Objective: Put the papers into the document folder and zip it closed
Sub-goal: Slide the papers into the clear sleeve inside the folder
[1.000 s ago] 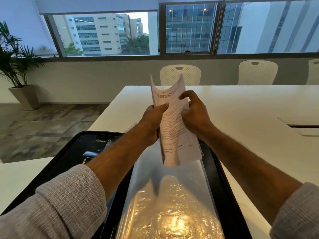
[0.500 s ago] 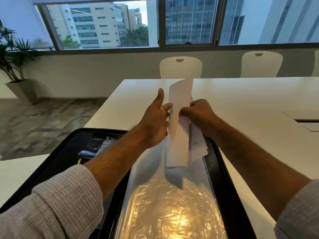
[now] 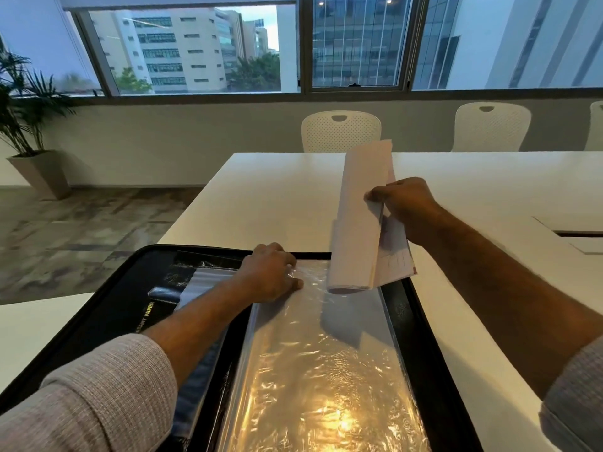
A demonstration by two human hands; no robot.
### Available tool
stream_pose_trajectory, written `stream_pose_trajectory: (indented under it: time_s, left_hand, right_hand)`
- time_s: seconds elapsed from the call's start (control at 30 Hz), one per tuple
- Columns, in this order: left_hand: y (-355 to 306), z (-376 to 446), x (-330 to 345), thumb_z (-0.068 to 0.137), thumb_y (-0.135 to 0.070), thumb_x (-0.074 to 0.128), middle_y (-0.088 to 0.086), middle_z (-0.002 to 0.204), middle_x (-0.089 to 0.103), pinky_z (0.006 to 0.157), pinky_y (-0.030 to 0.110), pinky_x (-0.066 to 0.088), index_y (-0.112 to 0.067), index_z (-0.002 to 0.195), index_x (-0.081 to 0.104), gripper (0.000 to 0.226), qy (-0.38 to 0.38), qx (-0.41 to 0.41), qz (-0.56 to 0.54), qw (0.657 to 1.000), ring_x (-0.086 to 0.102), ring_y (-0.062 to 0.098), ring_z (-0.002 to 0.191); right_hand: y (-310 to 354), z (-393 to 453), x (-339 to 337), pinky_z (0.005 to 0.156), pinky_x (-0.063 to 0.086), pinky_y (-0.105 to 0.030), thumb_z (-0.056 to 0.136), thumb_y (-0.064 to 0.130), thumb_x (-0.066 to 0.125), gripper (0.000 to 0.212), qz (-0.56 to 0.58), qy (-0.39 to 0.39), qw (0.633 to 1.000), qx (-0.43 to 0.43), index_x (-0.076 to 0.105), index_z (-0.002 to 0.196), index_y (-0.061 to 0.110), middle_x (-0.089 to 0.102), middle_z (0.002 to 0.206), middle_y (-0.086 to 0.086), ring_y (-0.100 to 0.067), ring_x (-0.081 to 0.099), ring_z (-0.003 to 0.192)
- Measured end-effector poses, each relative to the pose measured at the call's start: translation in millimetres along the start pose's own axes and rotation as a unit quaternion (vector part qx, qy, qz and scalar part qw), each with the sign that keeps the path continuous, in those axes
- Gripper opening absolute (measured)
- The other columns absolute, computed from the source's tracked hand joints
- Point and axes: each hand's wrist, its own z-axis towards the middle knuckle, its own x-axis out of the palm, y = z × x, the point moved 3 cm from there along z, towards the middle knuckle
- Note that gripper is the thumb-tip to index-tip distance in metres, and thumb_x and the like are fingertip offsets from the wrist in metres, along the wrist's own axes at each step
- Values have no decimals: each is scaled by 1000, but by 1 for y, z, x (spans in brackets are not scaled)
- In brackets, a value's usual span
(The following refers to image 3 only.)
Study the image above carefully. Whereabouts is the person's left hand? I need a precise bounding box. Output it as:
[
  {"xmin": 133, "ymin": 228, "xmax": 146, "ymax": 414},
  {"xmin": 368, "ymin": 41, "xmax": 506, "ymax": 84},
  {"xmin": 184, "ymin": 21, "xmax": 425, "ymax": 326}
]
[{"xmin": 235, "ymin": 243, "xmax": 305, "ymax": 305}]

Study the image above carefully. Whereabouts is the person's right hand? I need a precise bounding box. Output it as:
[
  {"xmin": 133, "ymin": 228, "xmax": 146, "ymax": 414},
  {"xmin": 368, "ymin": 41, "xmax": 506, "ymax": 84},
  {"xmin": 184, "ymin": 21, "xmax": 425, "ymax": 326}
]
[{"xmin": 365, "ymin": 177, "xmax": 446, "ymax": 246}]

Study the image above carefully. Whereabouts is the white paper sheet bundle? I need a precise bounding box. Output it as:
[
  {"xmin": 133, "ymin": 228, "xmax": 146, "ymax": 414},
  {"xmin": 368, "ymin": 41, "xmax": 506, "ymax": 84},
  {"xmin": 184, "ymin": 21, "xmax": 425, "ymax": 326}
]
[{"xmin": 327, "ymin": 139, "xmax": 418, "ymax": 295}]

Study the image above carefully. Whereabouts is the clear plastic sleeve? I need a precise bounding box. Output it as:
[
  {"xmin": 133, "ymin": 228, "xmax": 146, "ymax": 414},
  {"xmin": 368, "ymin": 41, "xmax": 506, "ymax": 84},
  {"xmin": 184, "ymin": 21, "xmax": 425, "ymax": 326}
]
[
  {"xmin": 216, "ymin": 259, "xmax": 432, "ymax": 452},
  {"xmin": 171, "ymin": 267, "xmax": 238, "ymax": 440}
]

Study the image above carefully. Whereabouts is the person's right forearm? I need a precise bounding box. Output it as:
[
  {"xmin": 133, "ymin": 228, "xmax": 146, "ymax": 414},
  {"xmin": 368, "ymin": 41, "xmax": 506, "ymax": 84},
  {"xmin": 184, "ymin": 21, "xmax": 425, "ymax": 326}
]
[{"xmin": 415, "ymin": 209, "xmax": 603, "ymax": 452}]

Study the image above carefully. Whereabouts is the person's left forearm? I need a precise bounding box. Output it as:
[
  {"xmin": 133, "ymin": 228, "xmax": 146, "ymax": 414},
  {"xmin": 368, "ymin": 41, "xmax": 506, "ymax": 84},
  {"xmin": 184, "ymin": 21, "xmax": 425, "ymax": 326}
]
[{"xmin": 0, "ymin": 277, "xmax": 257, "ymax": 452}]

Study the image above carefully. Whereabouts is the white perforated chair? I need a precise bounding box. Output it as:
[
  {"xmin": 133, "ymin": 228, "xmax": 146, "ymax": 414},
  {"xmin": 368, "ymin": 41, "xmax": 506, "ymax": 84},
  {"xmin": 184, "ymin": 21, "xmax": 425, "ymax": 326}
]
[
  {"xmin": 584, "ymin": 100, "xmax": 603, "ymax": 151},
  {"xmin": 451, "ymin": 101, "xmax": 532, "ymax": 153},
  {"xmin": 301, "ymin": 110, "xmax": 382, "ymax": 153}
]

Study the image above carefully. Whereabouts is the black paper packet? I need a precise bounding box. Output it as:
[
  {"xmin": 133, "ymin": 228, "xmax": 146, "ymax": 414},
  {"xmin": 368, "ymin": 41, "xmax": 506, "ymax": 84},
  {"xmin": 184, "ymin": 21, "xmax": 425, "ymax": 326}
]
[{"xmin": 147, "ymin": 251, "xmax": 236, "ymax": 325}]

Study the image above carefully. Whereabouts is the black portfolio case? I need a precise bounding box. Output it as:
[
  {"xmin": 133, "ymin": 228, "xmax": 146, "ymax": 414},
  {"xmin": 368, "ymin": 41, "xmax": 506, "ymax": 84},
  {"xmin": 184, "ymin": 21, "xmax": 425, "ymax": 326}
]
[{"xmin": 0, "ymin": 244, "xmax": 485, "ymax": 452}]

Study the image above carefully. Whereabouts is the beige plant pot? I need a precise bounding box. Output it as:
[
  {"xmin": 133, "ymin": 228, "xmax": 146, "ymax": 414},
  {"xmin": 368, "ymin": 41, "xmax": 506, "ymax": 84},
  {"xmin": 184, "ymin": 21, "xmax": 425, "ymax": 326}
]
[{"xmin": 6, "ymin": 150, "xmax": 72, "ymax": 201}]

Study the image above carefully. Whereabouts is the grey roller blind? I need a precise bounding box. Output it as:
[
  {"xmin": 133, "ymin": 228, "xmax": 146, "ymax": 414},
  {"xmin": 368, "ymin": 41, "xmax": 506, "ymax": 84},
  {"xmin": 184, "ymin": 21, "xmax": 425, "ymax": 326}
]
[{"xmin": 57, "ymin": 0, "xmax": 298, "ymax": 12}]

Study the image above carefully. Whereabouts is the green potted palm plant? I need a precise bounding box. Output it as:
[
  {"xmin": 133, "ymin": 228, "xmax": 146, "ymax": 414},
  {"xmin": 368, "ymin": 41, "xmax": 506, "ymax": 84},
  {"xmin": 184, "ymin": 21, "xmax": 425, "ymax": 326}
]
[{"xmin": 0, "ymin": 40, "xmax": 102, "ymax": 157}]

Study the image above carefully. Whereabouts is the grey window frame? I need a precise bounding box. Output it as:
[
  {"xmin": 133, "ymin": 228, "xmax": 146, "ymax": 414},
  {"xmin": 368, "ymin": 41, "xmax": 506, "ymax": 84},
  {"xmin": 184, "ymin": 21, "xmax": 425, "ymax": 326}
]
[{"xmin": 66, "ymin": 0, "xmax": 603, "ymax": 106}]

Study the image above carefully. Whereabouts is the table cable hatch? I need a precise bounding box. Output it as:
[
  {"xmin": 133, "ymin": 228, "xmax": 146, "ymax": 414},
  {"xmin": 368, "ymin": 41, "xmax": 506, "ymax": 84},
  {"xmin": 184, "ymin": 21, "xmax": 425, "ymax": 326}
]
[{"xmin": 533, "ymin": 213, "xmax": 603, "ymax": 256}]

